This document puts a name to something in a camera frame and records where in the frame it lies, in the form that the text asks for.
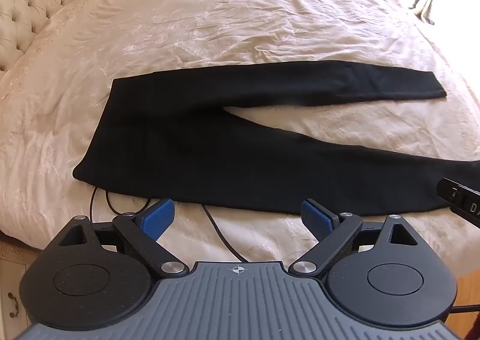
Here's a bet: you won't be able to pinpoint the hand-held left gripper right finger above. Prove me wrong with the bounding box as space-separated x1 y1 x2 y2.
292 198 418 276

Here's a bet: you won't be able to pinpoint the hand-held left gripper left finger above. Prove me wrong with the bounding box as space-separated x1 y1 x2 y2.
56 198 190 277

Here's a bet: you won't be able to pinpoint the black pants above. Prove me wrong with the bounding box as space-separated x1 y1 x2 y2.
72 60 480 215

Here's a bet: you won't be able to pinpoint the cream embroidered bedspread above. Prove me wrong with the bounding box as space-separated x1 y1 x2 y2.
0 0 480 273

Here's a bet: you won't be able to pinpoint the black cable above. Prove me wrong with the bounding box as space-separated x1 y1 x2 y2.
89 185 249 263

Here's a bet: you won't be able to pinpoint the cream cabinet with brass handle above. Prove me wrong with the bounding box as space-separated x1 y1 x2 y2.
0 237 44 327

